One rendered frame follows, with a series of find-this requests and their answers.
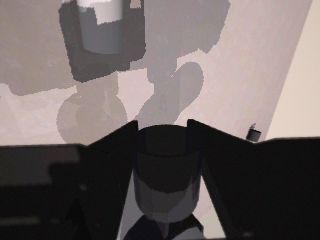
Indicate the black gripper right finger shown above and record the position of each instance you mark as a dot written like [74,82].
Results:
[240,175]

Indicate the grey cylinder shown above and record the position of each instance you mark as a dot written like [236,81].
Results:
[131,214]

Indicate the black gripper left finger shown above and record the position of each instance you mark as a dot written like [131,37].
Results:
[99,174]

